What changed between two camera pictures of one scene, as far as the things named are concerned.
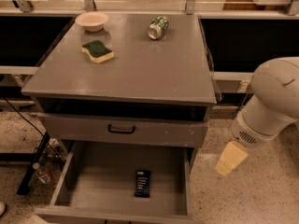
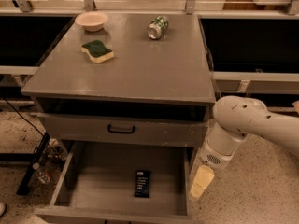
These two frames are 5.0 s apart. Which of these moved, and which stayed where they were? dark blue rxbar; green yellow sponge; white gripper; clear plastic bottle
Moved: white gripper
Stayed: green yellow sponge; clear plastic bottle; dark blue rxbar
